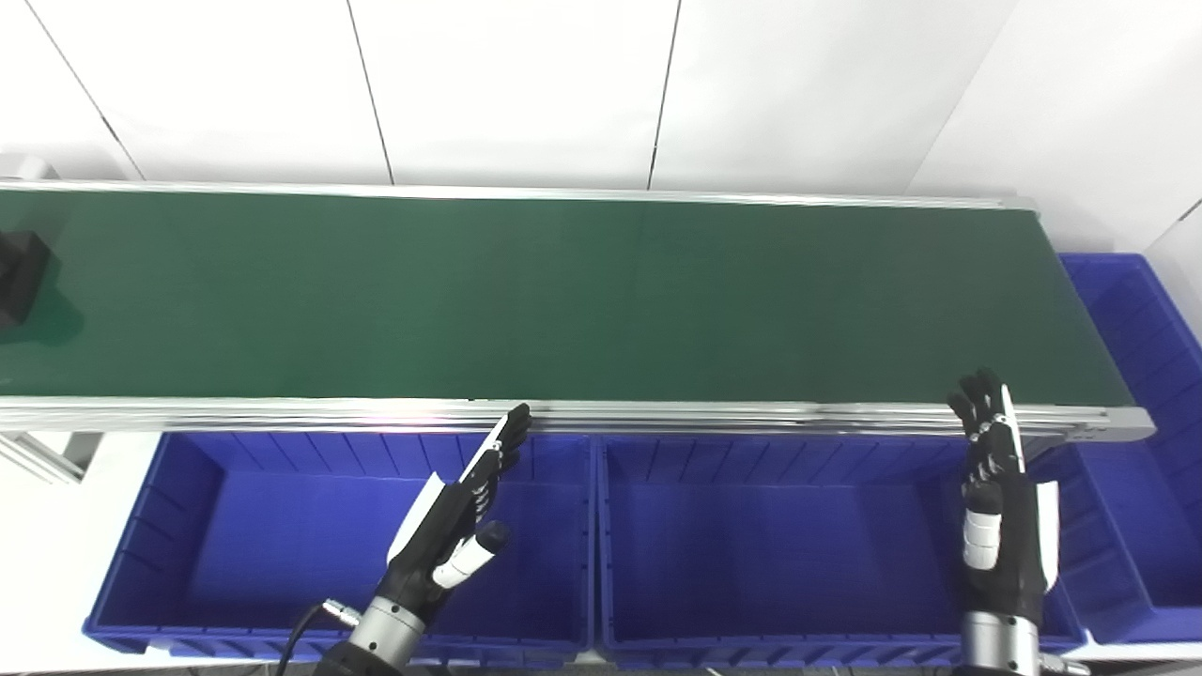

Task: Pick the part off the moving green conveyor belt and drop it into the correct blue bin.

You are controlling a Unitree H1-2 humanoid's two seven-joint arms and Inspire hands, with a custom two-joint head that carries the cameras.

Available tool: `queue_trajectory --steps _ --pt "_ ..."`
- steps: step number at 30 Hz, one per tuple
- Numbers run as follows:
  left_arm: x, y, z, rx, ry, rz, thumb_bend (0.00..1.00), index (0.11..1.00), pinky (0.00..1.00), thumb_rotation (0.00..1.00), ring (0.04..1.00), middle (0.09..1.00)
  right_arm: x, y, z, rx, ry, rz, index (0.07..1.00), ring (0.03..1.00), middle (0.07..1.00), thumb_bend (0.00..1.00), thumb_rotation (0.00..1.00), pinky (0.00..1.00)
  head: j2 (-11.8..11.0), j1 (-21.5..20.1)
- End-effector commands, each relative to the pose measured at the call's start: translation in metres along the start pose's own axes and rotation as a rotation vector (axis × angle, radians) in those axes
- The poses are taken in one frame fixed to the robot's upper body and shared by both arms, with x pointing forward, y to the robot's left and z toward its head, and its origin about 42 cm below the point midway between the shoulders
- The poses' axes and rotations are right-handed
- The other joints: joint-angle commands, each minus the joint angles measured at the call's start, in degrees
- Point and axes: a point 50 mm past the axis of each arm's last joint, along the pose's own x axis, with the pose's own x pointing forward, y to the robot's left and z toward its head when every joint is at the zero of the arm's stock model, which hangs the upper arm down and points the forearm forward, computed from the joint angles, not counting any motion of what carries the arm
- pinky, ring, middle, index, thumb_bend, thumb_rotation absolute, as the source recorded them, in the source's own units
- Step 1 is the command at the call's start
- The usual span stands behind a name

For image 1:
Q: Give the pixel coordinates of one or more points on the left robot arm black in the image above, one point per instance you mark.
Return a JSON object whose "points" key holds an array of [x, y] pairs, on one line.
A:
{"points": [[380, 638]]}

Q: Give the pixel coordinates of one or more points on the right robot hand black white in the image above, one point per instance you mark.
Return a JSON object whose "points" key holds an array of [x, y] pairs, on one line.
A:
{"points": [[1009, 554]]}

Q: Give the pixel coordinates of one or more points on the black cylinder block part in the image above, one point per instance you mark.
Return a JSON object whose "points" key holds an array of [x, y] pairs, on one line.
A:
{"points": [[21, 272]]}

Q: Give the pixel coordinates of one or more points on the grey aluminium conveyor leg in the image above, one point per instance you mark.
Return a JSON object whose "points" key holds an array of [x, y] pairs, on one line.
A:
{"points": [[47, 455]]}

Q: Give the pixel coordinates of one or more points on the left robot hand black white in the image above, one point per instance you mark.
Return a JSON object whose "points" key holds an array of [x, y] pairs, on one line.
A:
{"points": [[441, 535]]}

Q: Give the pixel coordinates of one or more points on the blue plastic bin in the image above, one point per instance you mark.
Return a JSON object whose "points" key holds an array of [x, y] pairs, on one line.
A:
{"points": [[282, 535], [779, 545], [1127, 526]]}

